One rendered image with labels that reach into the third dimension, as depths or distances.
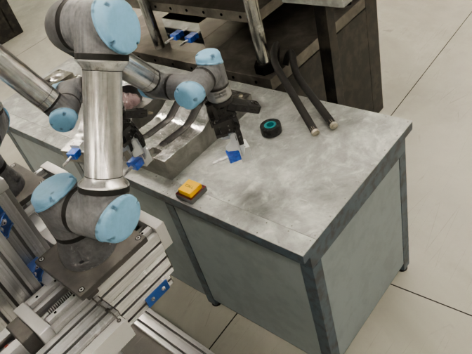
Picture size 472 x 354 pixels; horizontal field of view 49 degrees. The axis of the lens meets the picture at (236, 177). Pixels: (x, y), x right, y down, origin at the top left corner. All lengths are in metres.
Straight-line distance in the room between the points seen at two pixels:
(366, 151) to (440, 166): 1.19
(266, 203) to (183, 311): 0.99
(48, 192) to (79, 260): 0.20
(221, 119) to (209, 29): 1.14
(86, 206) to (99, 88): 0.26
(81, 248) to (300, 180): 0.77
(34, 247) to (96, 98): 0.57
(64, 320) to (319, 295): 0.81
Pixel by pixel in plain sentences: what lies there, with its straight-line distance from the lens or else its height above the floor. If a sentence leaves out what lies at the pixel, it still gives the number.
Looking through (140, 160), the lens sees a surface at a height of 0.94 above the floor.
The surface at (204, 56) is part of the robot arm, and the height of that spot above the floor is 1.30.
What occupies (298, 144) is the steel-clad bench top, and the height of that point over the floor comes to 0.80.
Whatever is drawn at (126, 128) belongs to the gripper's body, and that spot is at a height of 1.09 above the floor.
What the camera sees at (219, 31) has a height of 0.86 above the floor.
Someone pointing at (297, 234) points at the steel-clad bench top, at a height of 0.80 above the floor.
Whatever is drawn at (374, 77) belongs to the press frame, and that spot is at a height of 0.27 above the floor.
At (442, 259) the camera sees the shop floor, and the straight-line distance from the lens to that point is 2.54.
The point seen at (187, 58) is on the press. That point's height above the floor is 0.79.
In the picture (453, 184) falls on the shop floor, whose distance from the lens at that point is 2.89.
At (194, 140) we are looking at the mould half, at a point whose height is 0.87.
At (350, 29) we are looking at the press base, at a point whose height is 0.68.
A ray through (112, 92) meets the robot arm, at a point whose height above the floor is 1.45.
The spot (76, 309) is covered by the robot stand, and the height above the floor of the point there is 0.97.
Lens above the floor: 1.96
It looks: 39 degrees down
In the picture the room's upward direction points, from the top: 17 degrees counter-clockwise
